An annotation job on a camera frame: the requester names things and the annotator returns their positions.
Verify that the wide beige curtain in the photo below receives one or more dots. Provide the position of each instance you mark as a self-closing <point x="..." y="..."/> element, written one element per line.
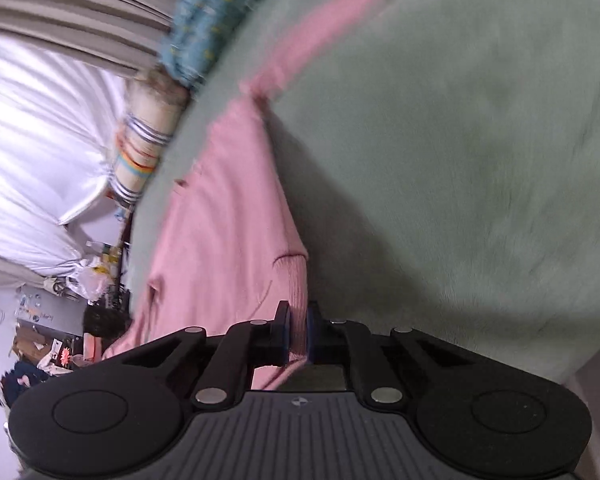
<point x="70" y="5"/>

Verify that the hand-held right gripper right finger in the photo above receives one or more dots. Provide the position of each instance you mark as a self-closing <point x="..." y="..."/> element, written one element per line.
<point x="314" y="335"/>

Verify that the white plastic bag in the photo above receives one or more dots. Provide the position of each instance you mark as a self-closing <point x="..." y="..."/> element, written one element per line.
<point x="94" y="280"/>

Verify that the pink sweater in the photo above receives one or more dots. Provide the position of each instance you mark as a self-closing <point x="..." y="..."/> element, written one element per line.
<point x="225" y="235"/>

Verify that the teal floral quilt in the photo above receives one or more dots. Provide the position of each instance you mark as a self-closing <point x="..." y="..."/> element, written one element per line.
<point x="205" y="25"/>

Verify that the black cat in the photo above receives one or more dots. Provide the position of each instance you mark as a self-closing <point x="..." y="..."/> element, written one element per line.
<point x="102" y="320"/>

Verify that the plaid rolled quilt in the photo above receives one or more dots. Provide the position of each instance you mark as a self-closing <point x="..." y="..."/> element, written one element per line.
<point x="140" y="150"/>

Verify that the green fleece bed blanket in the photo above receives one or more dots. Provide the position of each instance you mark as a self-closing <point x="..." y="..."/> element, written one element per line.
<point x="430" y="160"/>

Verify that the white sheer curtain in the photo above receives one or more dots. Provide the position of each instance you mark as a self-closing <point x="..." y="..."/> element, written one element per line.
<point x="35" y="150"/>

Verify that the grey refrigerator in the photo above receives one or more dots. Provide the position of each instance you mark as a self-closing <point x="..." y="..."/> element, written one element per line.
<point x="45" y="310"/>

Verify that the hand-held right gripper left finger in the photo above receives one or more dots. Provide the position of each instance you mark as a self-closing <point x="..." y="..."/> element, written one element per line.
<point x="282" y="335"/>

